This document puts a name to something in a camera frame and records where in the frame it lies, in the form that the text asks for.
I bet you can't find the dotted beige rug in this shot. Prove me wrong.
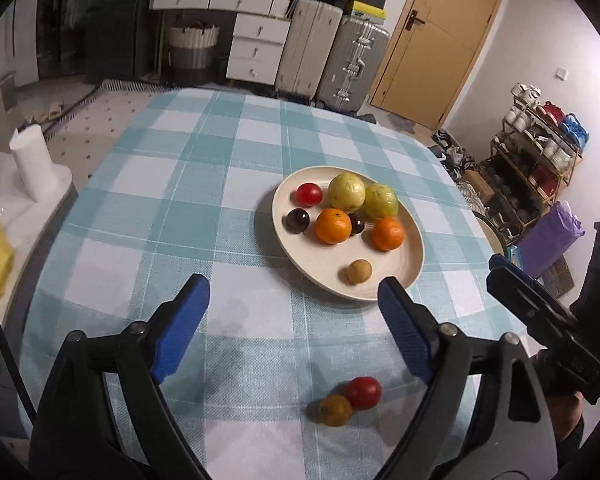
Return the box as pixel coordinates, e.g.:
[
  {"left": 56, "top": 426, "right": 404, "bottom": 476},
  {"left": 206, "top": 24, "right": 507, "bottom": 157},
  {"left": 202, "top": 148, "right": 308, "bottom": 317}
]
[{"left": 45, "top": 80, "right": 156, "bottom": 191}]

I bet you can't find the grey doormat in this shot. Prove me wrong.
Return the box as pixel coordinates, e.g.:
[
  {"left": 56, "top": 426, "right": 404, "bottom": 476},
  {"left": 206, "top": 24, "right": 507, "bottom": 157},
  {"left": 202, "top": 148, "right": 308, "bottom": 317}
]
[{"left": 542, "top": 255, "right": 577, "bottom": 297}]

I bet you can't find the wooden shoe rack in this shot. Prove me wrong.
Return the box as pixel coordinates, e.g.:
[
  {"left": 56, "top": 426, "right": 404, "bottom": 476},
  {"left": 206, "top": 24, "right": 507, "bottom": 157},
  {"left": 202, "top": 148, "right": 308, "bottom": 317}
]
[{"left": 489, "top": 82, "right": 590, "bottom": 242}]

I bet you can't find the white-rimmed grey laundry basket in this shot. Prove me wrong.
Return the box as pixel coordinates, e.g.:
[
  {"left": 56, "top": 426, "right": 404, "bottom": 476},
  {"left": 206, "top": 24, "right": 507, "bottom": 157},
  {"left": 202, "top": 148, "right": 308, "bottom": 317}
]
[{"left": 167, "top": 22, "right": 220, "bottom": 71}]

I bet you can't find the dark glass cabinet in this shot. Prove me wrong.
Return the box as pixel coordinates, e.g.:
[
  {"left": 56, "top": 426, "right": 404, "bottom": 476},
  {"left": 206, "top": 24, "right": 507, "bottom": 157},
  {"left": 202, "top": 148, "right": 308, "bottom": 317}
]
[{"left": 35, "top": 0, "right": 87, "bottom": 80}]

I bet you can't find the small tan longan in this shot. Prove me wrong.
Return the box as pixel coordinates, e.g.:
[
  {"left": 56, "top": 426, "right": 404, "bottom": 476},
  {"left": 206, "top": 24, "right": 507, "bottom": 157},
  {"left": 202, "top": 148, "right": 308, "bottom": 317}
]
[{"left": 347, "top": 259, "right": 372, "bottom": 285}]

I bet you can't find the white drawer cabinet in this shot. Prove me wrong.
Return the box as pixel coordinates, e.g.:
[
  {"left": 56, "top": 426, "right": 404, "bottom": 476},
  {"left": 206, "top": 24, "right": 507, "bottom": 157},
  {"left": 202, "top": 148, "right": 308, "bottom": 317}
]
[{"left": 149, "top": 0, "right": 293, "bottom": 86}]

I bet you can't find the yellow and black box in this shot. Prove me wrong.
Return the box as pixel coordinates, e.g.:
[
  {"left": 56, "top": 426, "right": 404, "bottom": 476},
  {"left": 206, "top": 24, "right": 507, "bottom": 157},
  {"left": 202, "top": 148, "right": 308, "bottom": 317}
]
[{"left": 345, "top": 1, "right": 387, "bottom": 19}]

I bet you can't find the teal checkered tablecloth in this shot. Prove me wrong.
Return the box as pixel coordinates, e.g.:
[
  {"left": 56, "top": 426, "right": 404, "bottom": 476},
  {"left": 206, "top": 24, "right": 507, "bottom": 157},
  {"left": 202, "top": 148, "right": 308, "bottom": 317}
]
[{"left": 17, "top": 87, "right": 528, "bottom": 480}]

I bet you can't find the beige suitcase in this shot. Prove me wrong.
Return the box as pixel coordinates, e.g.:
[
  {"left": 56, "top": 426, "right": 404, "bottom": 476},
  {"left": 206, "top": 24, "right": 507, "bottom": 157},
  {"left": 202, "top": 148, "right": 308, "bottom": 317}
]
[{"left": 275, "top": 0, "right": 344, "bottom": 101}]

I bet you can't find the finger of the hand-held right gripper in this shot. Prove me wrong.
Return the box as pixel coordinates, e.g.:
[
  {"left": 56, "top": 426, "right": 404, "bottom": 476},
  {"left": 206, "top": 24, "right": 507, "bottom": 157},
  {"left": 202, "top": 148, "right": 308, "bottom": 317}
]
[
  {"left": 489, "top": 254, "right": 574, "bottom": 319},
  {"left": 486, "top": 266, "right": 582, "bottom": 347}
]

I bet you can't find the wooden door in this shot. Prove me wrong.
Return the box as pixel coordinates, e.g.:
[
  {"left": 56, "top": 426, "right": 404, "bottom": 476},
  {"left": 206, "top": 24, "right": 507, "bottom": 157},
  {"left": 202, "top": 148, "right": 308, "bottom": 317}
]
[{"left": 370, "top": 0, "right": 510, "bottom": 131}]

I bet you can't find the round wooden stool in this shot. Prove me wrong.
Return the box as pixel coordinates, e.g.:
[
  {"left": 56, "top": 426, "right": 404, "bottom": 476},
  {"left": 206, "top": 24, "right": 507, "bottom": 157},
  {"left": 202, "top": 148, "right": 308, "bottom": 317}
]
[{"left": 472, "top": 210, "right": 509, "bottom": 261}]

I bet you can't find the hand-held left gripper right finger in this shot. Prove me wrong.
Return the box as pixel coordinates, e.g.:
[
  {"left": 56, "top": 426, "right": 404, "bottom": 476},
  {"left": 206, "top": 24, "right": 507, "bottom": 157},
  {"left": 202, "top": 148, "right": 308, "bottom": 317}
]
[{"left": 375, "top": 276, "right": 561, "bottom": 480}]

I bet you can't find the black cable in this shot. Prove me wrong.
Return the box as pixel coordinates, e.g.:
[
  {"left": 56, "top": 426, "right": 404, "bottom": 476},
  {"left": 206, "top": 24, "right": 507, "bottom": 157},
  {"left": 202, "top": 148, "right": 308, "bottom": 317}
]
[{"left": 0, "top": 277, "right": 38, "bottom": 423}]

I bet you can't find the cream oval plate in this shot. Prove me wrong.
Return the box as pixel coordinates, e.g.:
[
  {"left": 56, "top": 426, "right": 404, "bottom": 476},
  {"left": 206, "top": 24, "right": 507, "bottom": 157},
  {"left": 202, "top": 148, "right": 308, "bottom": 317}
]
[{"left": 272, "top": 166, "right": 425, "bottom": 302}]

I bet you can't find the white paper towel roll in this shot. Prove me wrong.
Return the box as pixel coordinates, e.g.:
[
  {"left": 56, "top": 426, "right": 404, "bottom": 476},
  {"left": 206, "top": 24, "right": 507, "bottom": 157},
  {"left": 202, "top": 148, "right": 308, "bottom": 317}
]
[{"left": 9, "top": 125, "right": 58, "bottom": 202}]

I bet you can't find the pile of shoes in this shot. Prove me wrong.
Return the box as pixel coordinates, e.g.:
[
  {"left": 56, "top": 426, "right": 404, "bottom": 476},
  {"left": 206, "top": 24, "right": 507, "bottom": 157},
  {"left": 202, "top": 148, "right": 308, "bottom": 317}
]
[{"left": 431, "top": 129, "right": 492, "bottom": 212}]

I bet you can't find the red tomato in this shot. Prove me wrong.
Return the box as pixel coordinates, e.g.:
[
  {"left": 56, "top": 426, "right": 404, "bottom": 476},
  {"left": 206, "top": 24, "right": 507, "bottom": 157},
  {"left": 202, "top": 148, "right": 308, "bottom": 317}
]
[
  {"left": 295, "top": 182, "right": 324, "bottom": 207},
  {"left": 345, "top": 376, "right": 383, "bottom": 410}
]

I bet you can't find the yellow lemon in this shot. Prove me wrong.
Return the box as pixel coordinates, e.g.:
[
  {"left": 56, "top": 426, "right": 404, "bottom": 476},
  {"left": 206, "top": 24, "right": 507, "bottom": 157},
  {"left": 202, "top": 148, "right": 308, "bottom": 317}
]
[{"left": 328, "top": 172, "right": 367, "bottom": 212}]

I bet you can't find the silver suitcase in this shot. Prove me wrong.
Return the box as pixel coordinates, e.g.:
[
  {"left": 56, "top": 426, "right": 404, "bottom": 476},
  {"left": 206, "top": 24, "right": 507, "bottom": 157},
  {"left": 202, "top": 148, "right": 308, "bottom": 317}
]
[{"left": 315, "top": 15, "right": 391, "bottom": 113}]

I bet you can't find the orange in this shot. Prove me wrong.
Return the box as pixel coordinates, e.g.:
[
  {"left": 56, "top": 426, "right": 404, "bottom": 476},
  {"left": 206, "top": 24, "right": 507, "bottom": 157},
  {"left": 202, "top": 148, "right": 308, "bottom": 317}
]
[
  {"left": 371, "top": 217, "right": 406, "bottom": 252},
  {"left": 315, "top": 208, "right": 353, "bottom": 245}
]

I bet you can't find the person's right forearm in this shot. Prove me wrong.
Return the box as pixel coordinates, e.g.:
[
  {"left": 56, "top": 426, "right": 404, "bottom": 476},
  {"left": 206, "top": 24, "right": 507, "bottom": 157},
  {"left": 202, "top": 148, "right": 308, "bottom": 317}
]
[{"left": 545, "top": 390, "right": 588, "bottom": 480}]

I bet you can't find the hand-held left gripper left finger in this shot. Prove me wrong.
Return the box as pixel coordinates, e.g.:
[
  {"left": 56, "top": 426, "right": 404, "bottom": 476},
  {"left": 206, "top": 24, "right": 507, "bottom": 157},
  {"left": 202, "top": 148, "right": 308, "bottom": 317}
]
[{"left": 27, "top": 274, "right": 212, "bottom": 480}]

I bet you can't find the green-yellow lemon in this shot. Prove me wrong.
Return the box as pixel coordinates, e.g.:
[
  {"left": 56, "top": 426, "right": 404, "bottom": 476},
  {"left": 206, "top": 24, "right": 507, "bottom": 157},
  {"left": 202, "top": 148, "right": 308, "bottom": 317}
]
[{"left": 362, "top": 183, "right": 399, "bottom": 221}]

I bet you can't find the small dark orange tangerine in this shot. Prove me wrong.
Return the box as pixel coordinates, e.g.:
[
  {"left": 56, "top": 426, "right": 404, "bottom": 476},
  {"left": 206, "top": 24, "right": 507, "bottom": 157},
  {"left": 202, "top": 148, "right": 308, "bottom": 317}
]
[{"left": 316, "top": 394, "right": 354, "bottom": 428}]

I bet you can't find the purple plastic bag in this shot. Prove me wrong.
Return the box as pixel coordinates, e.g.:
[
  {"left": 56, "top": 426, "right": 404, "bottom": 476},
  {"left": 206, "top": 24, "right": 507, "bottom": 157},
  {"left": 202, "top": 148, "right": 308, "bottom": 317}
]
[{"left": 517, "top": 201, "right": 586, "bottom": 281}]

